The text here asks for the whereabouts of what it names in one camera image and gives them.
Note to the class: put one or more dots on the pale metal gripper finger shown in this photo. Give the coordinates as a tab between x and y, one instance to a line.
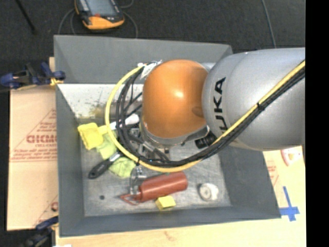
142	172
133	185

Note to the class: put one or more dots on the light green cloth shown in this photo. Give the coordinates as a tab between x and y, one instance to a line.
123	167
108	149

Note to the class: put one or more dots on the red-brown spray bottle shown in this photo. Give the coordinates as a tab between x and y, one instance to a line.
164	185

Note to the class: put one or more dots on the small yellow block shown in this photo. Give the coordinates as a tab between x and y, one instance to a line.
165	202

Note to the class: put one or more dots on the white and grey round object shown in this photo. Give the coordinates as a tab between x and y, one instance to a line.
207	191

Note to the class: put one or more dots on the grey metal bin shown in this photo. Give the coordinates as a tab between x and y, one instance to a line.
154	58

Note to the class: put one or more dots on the brown cardboard board red print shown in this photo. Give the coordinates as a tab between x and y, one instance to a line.
30	163

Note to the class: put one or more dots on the white and pink round object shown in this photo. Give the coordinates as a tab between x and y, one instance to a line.
291	156

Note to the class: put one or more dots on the black cylinder on white bracket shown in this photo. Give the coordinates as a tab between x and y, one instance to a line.
205	141

